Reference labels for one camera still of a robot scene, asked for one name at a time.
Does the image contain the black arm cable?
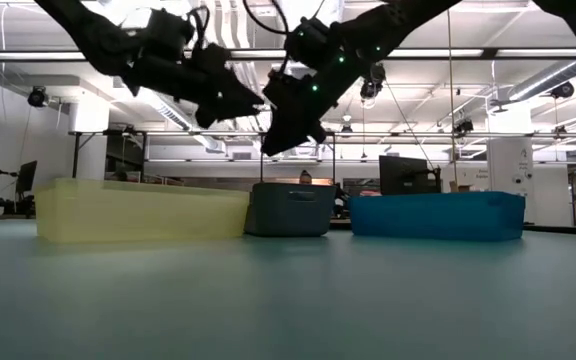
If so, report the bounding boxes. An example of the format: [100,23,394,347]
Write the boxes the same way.
[241,0,327,36]
[185,3,213,51]

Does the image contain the black ceiling-hung spotlight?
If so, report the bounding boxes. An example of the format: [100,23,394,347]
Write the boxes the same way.
[26,85,49,109]
[550,80,576,100]
[452,117,475,137]
[360,64,387,109]

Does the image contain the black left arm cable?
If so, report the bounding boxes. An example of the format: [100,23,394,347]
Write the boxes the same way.
[185,3,213,51]

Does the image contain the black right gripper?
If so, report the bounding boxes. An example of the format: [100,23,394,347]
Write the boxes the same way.
[260,64,364,156]

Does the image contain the grey plastic bin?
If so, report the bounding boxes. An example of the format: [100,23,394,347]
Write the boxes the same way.
[243,181,339,238]

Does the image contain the yellow translucent plastic bin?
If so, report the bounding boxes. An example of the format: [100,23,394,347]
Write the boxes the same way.
[34,177,251,245]

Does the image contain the black computer monitor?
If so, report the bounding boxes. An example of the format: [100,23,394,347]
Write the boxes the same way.
[378,154,443,197]

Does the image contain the blue plastic bin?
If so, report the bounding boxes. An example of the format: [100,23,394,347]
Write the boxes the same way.
[348,190,527,243]

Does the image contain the thin vertical pole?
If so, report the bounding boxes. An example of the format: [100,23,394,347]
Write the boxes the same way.
[446,0,457,174]

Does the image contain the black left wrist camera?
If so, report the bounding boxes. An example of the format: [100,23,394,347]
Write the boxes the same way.
[187,42,230,76]

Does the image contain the teal table mat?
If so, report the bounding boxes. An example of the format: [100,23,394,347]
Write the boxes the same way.
[0,219,576,360]

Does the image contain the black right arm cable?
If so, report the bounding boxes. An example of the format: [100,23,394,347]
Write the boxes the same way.
[241,0,327,36]

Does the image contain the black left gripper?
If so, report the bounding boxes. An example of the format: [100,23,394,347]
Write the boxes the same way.
[123,57,265,129]

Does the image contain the black background table frame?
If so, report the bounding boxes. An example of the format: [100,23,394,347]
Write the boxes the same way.
[67,129,339,184]

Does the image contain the overhead light bar beam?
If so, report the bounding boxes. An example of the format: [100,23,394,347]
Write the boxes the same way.
[0,48,576,62]

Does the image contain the black aluminium table frame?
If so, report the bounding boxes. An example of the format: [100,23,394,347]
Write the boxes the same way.
[521,223,576,238]

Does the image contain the small black monitor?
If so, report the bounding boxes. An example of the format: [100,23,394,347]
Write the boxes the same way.
[15,159,39,199]

